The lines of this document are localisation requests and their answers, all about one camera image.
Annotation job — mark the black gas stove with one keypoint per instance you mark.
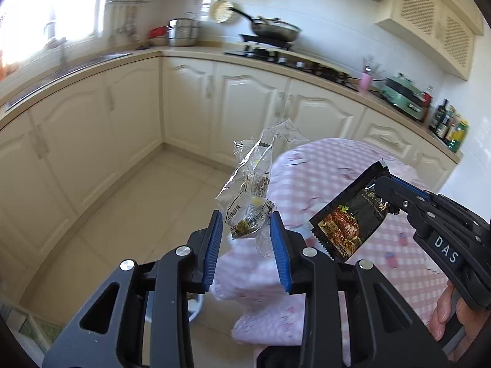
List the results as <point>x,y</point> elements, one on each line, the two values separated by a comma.
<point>281,53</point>

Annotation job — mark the clear plastic wrapper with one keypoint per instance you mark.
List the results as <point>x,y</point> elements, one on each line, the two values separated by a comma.
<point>243,199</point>

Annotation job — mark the round yellow strainer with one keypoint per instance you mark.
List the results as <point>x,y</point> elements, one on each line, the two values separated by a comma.
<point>221,11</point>

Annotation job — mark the pink utensil cup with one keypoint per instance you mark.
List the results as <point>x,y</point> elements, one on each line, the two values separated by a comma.
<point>371,72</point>

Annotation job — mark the black food sachet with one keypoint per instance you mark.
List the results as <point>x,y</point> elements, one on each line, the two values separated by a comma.
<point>345,223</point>

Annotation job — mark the black frying pan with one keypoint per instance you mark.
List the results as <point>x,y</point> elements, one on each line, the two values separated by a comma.
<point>271,28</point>

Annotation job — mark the green toaster oven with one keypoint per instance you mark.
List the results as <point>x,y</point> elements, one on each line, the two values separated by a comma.
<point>402,94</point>

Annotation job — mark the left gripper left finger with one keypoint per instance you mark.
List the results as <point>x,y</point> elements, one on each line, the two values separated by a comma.
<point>108,330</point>

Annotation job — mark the cream kitchen cabinets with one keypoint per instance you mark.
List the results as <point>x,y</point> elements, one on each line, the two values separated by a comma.
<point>66,145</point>

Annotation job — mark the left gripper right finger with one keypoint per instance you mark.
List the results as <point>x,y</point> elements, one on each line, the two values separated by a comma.
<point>384,330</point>

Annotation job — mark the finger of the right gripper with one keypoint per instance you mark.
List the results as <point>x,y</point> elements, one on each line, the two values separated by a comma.
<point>411,188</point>
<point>401,199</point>

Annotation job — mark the stainless steel pot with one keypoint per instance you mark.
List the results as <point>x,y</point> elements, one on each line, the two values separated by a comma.
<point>183,32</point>

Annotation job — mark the sauce bottles group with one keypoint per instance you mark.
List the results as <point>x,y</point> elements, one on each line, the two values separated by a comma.
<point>449,126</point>

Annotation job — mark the pink checkered tablecloth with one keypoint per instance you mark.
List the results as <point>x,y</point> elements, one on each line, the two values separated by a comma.
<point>302,182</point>

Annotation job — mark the light blue trash bin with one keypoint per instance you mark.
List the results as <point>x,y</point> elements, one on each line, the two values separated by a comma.
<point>194,305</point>

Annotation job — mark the kitchen faucet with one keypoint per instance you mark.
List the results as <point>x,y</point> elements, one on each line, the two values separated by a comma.
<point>55,41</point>

